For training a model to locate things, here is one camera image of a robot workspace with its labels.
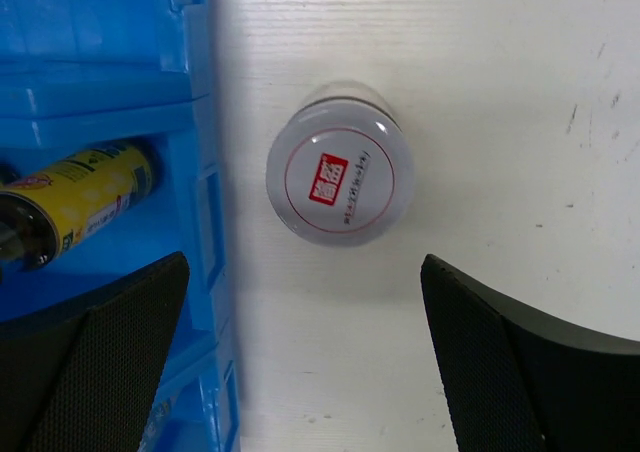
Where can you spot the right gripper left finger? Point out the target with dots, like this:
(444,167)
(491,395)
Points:
(81,375)

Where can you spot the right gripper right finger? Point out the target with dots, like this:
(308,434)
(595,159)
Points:
(518,379)

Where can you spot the gold-cap yellow bottle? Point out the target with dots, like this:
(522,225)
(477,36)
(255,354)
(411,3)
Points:
(45,214)

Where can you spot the white-lid spice jar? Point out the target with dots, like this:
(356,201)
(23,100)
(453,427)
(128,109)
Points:
(340,172)

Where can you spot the blue three-compartment plastic bin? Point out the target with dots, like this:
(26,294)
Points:
(77,72)

